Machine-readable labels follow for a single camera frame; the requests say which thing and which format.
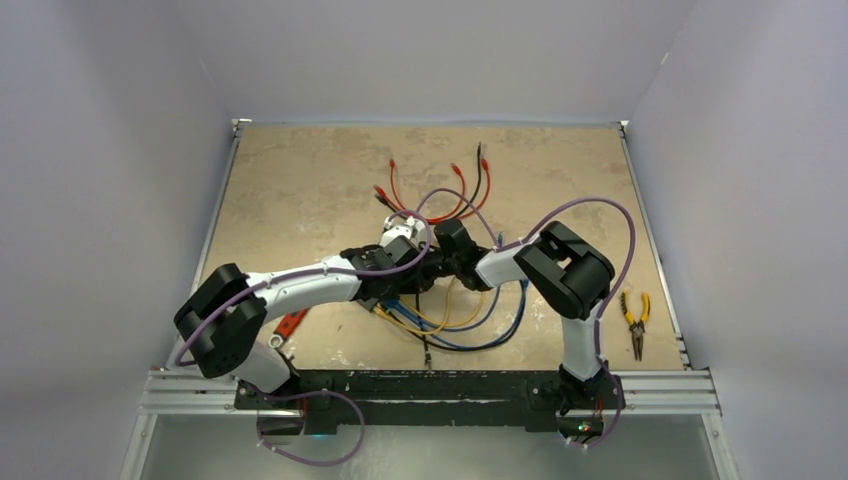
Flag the black network switch box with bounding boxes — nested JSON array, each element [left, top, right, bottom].
[[357, 299, 383, 314]]

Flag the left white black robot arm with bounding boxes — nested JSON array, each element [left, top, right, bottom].
[[174, 236, 430, 409]]

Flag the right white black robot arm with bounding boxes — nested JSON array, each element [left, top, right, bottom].
[[423, 220, 615, 407]]

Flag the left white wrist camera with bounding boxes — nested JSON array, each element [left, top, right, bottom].
[[378, 217, 427, 247]]

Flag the orange ethernet cable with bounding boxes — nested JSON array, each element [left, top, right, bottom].
[[390, 288, 488, 329]]

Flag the blue ethernet cable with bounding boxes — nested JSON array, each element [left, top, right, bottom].
[[384, 284, 505, 333], [384, 281, 530, 351]]

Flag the long black ethernet cable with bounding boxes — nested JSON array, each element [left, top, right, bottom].
[[384, 291, 465, 369]]

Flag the red handled adjustable wrench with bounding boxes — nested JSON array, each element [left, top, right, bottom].
[[268, 308, 310, 349]]

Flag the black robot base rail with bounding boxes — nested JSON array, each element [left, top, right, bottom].
[[234, 370, 626, 439]]

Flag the yellow handled pliers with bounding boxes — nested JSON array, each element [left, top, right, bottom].
[[619, 290, 652, 362]]

